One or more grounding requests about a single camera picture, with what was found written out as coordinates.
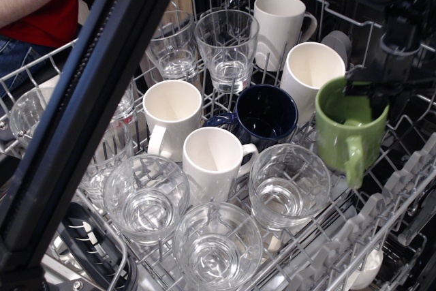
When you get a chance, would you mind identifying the white mug centre front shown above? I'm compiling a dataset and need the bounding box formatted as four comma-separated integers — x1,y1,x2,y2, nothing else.
183,127,258,206

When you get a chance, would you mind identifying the grey round plastic clip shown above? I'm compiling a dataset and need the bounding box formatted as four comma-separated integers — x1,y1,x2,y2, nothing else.
321,30,352,67

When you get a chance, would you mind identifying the clear glass front right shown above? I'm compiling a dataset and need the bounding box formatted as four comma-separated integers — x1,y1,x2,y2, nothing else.
248,143,331,230

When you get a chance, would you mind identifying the white bowl lower rack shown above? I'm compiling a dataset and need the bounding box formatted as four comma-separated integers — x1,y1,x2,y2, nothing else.
345,249,384,290

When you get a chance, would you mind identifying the tall clear glass left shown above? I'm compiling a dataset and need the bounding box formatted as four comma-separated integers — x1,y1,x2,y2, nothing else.
111,80,136,125

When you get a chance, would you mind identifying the white mug back row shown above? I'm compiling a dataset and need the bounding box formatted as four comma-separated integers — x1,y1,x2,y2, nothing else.
253,0,317,72

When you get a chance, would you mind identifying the grey wire dishwasher rack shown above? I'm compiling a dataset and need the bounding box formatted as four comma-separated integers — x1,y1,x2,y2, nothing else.
1,0,435,290

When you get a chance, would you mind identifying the white mug tilted right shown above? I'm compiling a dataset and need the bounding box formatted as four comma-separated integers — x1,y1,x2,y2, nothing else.
280,42,345,125

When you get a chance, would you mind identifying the clear glass left lower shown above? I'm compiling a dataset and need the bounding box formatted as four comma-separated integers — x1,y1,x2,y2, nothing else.
80,120,134,209

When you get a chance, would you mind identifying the black rack handle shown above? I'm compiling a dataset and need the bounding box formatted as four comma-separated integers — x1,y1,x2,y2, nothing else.
57,202,138,290

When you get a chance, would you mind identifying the clear glass front left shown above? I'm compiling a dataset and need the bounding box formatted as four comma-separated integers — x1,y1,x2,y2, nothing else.
103,154,190,245

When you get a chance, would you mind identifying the person in red shirt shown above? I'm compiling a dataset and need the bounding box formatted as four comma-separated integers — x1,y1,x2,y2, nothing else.
1,0,78,96

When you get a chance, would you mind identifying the clear glass far left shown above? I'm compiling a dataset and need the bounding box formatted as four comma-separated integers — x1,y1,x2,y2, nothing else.
10,87,54,148

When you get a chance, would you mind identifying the white mug centre left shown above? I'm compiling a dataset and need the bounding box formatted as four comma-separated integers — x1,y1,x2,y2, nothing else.
142,80,202,163

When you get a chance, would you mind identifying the clear glass front centre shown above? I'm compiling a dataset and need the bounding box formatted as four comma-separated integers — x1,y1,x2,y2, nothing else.
172,202,263,290

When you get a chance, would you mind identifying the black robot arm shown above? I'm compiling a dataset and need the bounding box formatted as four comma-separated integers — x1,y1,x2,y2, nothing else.
343,0,435,123

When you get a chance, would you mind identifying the green ceramic mug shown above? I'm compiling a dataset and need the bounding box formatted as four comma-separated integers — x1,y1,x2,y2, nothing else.
315,77,390,189

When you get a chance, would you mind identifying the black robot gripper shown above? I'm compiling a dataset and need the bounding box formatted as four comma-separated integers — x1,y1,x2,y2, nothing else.
344,44,435,120

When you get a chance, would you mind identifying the grey plastic tine holder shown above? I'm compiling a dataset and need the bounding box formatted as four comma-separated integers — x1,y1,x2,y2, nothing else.
286,134,435,290

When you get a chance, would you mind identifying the clear glass back centre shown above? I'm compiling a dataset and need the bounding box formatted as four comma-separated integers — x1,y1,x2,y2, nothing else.
194,10,260,94

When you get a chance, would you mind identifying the dark blue ceramic mug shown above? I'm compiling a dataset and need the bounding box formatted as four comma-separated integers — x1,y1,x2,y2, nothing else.
204,85,298,152

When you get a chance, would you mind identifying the clear glass back left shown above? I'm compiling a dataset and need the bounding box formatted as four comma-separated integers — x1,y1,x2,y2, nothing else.
146,10,198,81

